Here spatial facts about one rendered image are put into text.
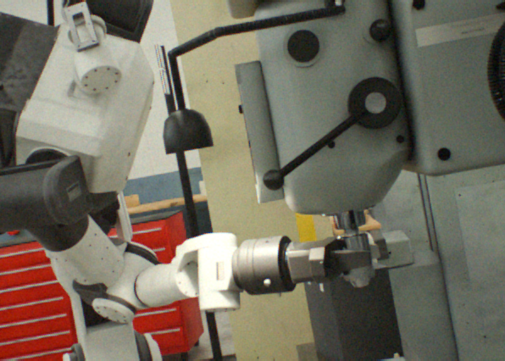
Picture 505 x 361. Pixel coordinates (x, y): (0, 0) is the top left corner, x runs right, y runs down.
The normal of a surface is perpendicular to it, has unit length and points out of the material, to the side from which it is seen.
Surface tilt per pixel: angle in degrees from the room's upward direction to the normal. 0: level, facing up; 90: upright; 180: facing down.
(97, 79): 148
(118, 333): 95
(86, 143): 95
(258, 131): 90
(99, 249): 104
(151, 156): 90
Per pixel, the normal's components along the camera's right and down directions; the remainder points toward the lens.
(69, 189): 0.96, -0.15
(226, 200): 0.00, 0.05
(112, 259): 0.91, 0.10
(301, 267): -0.36, 0.11
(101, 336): 0.33, 0.07
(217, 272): -0.39, -0.20
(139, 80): 0.81, -0.19
